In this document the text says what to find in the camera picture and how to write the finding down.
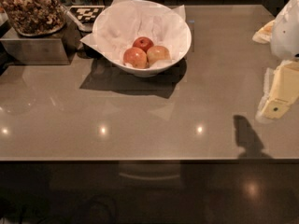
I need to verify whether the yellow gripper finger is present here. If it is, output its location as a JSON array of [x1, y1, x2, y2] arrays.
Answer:
[[252, 21, 275, 44], [256, 60, 299, 123]]

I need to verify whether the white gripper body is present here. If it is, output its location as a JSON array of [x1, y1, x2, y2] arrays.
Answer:
[[270, 0, 299, 60]]

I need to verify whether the yellow orange apple right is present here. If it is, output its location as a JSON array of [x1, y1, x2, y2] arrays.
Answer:
[[147, 46, 171, 65]]

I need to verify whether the white ceramic bowl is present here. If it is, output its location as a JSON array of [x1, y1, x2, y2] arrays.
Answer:
[[92, 0, 192, 78]]

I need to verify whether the dark red apple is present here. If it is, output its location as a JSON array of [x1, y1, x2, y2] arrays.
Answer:
[[133, 36, 154, 52]]

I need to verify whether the orange red apple left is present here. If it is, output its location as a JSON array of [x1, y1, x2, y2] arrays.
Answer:
[[123, 47, 148, 69]]

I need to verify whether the white paper liner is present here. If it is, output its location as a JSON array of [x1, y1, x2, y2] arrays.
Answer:
[[79, 0, 189, 69]]

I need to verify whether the black white checker marker card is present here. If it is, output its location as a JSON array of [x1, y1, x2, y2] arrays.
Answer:
[[70, 6, 104, 23]]

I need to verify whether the glass jar of granola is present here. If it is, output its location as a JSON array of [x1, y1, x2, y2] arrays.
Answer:
[[0, 0, 66, 37]]

